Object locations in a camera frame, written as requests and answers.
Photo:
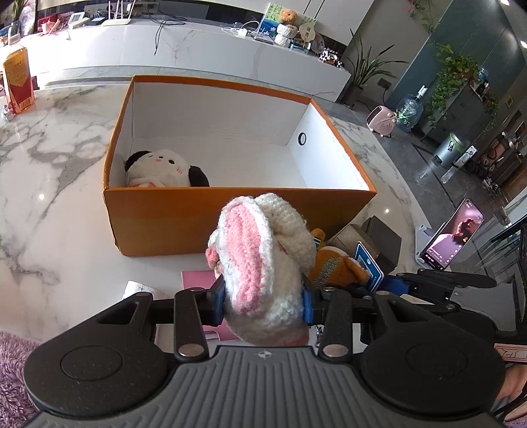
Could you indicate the green vine plant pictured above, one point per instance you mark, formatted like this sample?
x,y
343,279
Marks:
x,y
453,74

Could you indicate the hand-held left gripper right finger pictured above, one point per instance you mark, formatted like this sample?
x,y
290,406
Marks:
x,y
307,306

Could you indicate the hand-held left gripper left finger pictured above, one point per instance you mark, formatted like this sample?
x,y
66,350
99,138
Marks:
x,y
217,297

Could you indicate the orange plush bear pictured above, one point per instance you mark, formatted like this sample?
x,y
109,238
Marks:
x,y
329,263

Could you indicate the blue white card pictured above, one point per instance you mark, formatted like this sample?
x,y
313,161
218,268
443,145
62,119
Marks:
x,y
368,267

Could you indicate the white router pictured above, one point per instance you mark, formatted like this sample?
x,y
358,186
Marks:
x,y
117,20

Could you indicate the brown teddy bear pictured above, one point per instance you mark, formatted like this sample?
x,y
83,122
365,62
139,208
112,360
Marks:
x,y
288,15

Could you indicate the white phone stand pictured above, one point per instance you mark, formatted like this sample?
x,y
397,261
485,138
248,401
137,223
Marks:
x,y
422,235

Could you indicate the pink heater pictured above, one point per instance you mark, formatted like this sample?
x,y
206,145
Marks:
x,y
381,121

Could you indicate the white pink crocheted bunny toy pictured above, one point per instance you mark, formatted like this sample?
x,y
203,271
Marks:
x,y
263,255

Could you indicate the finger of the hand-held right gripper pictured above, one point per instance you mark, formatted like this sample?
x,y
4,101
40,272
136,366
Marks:
x,y
465,316
453,279

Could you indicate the water bottle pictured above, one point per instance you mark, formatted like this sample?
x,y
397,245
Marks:
x,y
409,111

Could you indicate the grey bin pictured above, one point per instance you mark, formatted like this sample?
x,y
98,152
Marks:
x,y
448,150

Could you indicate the white paper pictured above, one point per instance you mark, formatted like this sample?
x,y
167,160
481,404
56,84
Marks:
x,y
138,287

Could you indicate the white marble counter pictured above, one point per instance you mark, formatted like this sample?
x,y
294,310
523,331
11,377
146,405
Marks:
x,y
123,49

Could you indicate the orange cardboard box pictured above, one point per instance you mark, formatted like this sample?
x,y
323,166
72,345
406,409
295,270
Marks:
x,y
164,218

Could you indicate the smartphone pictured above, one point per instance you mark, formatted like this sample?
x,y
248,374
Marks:
x,y
457,230

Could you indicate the dark cabinet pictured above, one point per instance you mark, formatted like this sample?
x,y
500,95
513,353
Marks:
x,y
473,115

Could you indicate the purple fluffy cloth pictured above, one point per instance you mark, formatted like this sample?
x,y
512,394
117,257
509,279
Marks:
x,y
12,378

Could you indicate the dark grey box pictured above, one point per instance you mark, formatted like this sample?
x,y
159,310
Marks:
x,y
383,236

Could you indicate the wooden sign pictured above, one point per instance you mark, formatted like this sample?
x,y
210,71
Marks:
x,y
306,31

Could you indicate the potted grass plant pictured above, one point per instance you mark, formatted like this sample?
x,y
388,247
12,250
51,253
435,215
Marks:
x,y
354,92

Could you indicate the picture book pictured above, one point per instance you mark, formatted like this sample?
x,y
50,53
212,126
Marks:
x,y
269,18

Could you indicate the cow figurine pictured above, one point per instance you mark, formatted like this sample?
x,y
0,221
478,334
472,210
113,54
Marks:
x,y
331,57

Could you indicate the red yellow carton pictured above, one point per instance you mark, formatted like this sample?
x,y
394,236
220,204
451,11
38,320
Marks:
x,y
18,82

